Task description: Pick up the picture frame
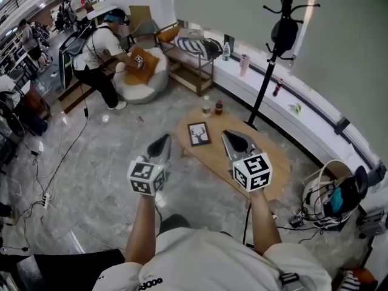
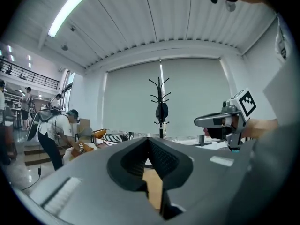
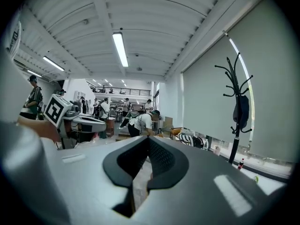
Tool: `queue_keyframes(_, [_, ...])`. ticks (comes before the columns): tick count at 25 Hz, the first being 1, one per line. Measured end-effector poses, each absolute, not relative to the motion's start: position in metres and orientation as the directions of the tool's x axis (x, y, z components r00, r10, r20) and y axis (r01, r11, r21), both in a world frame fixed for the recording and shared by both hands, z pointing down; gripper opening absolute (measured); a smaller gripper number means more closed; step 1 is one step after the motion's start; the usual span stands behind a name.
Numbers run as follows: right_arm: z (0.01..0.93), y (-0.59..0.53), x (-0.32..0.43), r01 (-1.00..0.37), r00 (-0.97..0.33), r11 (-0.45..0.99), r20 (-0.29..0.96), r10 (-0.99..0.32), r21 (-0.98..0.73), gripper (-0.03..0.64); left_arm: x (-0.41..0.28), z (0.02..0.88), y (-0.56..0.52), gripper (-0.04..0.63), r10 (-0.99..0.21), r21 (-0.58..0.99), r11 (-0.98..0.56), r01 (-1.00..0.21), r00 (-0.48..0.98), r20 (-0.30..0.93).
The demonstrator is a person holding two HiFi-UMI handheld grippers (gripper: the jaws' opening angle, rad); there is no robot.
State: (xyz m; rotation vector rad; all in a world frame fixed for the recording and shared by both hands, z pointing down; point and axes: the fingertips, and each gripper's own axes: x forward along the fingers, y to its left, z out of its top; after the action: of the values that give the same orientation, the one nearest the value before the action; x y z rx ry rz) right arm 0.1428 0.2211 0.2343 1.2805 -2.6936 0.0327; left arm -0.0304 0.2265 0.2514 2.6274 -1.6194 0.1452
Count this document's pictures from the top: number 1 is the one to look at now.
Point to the orange cushion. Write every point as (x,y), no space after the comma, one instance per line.
(147,70)

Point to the small clear bottle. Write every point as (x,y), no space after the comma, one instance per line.
(206,109)

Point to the black white striped blanket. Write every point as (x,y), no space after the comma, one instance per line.
(197,45)

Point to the dark red bottle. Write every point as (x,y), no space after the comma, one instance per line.
(219,108)

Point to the person's right forearm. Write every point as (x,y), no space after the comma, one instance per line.
(263,223)

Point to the wooden bench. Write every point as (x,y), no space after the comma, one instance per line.
(185,71)

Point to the person's left forearm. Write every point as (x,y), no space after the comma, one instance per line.
(142,229)

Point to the pink tumbler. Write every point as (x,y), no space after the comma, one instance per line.
(244,66)

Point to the clear water bottle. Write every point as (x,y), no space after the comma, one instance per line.
(226,52)

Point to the cardboard box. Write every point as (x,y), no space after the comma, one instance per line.
(139,14)

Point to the orange seat pad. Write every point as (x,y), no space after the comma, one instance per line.
(168,34)

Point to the green crumpled paper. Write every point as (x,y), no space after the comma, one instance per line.
(295,108)

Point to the striped cushion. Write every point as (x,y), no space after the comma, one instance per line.
(352,282)

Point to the grey armchair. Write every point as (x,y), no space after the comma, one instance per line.
(145,29)

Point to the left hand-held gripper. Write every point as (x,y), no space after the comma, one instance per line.
(145,174)

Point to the black headset with teal pad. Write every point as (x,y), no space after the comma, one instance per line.
(336,199)

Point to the white power strip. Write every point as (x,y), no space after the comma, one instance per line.
(46,200)

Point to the white window ledge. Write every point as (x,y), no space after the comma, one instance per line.
(236,80)

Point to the black bag on rack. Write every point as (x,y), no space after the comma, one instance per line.
(285,33)

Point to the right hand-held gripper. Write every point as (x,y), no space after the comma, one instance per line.
(253,171)

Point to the white beanbag chair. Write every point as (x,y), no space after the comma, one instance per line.
(142,92)

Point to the person's white shirt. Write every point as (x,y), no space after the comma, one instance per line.
(206,262)

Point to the dark window latch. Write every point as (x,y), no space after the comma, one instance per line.
(377,170)
(342,126)

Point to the white round basket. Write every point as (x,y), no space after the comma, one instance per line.
(310,192)

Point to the person's black trousers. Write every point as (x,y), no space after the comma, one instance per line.
(174,223)

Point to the flat grey box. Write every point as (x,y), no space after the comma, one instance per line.
(192,33)

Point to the grey metal clamp device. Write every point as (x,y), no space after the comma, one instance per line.
(371,223)

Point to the black coat rack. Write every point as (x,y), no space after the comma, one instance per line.
(263,80)

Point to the wooden coffee table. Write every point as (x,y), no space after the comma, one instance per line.
(209,161)

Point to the orange chair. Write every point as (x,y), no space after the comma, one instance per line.
(368,277)

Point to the cola bottle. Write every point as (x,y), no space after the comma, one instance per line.
(277,87)

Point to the deer picture frame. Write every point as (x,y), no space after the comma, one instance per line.
(198,133)

